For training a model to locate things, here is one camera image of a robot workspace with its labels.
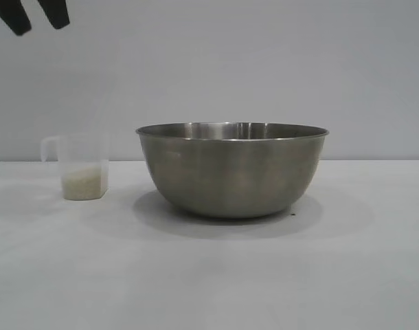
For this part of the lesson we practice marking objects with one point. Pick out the translucent plastic measuring cup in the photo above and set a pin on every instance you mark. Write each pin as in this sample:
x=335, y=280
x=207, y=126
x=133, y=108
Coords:
x=82, y=153

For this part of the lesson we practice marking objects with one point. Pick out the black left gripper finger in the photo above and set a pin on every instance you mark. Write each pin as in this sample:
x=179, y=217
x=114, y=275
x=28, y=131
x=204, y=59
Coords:
x=15, y=19
x=58, y=15

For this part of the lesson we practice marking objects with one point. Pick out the white uncooked rice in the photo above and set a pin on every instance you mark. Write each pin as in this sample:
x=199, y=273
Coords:
x=82, y=185

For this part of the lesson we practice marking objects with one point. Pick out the stainless steel mixing bowl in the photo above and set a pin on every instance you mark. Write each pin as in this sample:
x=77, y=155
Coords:
x=230, y=172

